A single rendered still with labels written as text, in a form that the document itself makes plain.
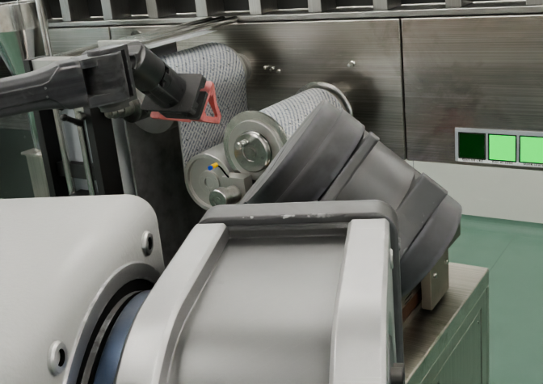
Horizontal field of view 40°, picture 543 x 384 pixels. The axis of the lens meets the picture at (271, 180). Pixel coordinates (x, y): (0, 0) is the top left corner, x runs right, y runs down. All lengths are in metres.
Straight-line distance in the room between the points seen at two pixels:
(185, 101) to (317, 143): 0.76
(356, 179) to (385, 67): 1.17
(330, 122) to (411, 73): 1.14
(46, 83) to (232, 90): 0.65
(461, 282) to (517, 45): 0.49
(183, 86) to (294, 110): 0.32
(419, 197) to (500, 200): 3.73
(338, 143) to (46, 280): 0.21
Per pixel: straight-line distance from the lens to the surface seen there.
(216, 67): 1.56
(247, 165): 1.35
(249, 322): 0.24
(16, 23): 1.82
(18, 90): 1.02
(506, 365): 3.01
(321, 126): 0.40
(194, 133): 1.50
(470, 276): 1.62
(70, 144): 1.53
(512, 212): 4.14
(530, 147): 1.50
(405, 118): 1.58
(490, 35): 1.48
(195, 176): 1.47
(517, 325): 3.27
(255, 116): 1.34
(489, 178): 4.11
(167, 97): 1.14
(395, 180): 0.41
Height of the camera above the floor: 1.62
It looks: 18 degrees down
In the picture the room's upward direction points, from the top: 6 degrees counter-clockwise
